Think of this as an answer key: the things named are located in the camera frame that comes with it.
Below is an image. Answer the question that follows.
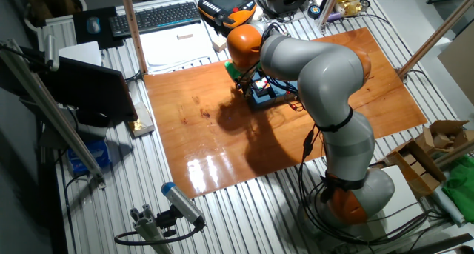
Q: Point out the white box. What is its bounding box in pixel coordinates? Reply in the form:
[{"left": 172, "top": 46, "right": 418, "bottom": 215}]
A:
[{"left": 58, "top": 41, "right": 103, "bottom": 67}]

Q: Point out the small box with gold foil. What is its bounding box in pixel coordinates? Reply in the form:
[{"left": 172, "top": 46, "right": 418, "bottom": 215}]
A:
[{"left": 127, "top": 101, "right": 156, "bottom": 138}]

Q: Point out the white paper stack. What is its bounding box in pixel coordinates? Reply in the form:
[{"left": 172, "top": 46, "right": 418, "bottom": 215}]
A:
[{"left": 139, "top": 22, "right": 219, "bottom": 74}]

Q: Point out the aluminium frame post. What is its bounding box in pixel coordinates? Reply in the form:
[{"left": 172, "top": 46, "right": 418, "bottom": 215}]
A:
[{"left": 316, "top": 0, "right": 344, "bottom": 29}]

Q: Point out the blue tissue pack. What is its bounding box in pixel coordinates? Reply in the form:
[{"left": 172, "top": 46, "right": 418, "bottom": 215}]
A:
[{"left": 66, "top": 138, "right": 112, "bottom": 177}]

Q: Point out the black monitor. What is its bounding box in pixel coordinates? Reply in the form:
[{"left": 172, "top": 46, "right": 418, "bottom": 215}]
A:
[{"left": 20, "top": 46, "right": 138, "bottom": 124}]

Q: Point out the silver camera on beam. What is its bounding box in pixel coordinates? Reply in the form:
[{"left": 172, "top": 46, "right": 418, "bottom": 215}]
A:
[{"left": 43, "top": 33, "right": 60, "bottom": 72}]

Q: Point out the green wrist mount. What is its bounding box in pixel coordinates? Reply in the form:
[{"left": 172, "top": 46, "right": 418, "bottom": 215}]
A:
[{"left": 224, "top": 60, "right": 244, "bottom": 81}]

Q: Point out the silver camera with blue cap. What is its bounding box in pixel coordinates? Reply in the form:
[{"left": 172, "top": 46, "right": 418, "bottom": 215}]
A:
[{"left": 161, "top": 181, "right": 207, "bottom": 227}]

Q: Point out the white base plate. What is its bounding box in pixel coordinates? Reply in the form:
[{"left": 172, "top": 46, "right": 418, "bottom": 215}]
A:
[{"left": 373, "top": 164, "right": 433, "bottom": 240}]

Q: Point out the slanted wooden frame post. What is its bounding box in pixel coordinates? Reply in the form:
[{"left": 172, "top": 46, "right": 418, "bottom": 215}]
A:
[{"left": 398, "top": 0, "right": 474, "bottom": 79}]

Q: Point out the yellow bottle clutter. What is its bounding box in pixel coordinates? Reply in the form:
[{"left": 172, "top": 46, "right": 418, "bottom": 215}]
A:
[{"left": 335, "top": 0, "right": 371, "bottom": 18}]

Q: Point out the medium wooden block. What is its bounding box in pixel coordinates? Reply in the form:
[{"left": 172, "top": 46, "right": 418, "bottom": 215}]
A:
[{"left": 211, "top": 37, "right": 228, "bottom": 53}]

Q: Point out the open cardboard box with flaps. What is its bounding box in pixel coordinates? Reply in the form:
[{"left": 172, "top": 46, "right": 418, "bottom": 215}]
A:
[{"left": 414, "top": 119, "right": 474, "bottom": 155}]

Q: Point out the green cloth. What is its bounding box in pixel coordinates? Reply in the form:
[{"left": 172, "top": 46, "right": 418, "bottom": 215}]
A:
[{"left": 442, "top": 164, "right": 474, "bottom": 224}]

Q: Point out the flat cardboard sheet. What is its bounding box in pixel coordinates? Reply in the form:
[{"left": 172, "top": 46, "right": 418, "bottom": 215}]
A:
[{"left": 438, "top": 27, "right": 474, "bottom": 107}]

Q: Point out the white Rubik's cube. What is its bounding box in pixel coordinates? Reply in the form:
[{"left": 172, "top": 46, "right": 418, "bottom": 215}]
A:
[{"left": 253, "top": 78, "right": 271, "bottom": 92}]

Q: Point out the glossy wooden board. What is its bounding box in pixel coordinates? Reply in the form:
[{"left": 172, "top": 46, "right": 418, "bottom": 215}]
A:
[{"left": 143, "top": 27, "right": 429, "bottom": 199}]

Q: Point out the brown cardboard box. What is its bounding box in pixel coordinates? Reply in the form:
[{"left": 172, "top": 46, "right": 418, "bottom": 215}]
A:
[{"left": 384, "top": 138, "right": 447, "bottom": 199}]

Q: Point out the black and orange teach pendant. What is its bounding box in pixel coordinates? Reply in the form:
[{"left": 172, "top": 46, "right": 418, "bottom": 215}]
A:
[{"left": 197, "top": 0, "right": 258, "bottom": 36}]

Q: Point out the long aluminium beam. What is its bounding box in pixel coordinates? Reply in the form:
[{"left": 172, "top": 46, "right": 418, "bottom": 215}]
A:
[{"left": 0, "top": 39, "right": 107, "bottom": 188}]

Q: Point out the black keyboard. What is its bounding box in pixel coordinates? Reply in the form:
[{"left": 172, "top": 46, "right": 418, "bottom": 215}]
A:
[{"left": 108, "top": 1, "right": 203, "bottom": 39}]

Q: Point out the black camera cable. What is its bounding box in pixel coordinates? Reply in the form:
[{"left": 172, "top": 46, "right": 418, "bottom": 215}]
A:
[{"left": 113, "top": 224, "right": 204, "bottom": 247}]

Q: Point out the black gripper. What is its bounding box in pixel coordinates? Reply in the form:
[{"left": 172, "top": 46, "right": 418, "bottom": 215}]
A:
[{"left": 236, "top": 73, "right": 255, "bottom": 99}]

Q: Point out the aluminium camera mount profile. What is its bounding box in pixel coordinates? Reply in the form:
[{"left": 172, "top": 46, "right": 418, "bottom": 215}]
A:
[{"left": 129, "top": 204, "right": 173, "bottom": 254}]

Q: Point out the black mouse pad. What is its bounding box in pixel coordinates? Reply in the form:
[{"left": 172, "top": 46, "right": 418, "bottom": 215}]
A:
[{"left": 72, "top": 5, "right": 125, "bottom": 50}]

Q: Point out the upright wooden frame post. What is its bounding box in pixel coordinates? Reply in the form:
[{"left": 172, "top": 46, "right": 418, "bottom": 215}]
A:
[{"left": 120, "top": 0, "right": 149, "bottom": 74}]

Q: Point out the blue computer mouse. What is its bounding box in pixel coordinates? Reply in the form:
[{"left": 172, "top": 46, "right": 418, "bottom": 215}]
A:
[{"left": 86, "top": 16, "right": 101, "bottom": 35}]

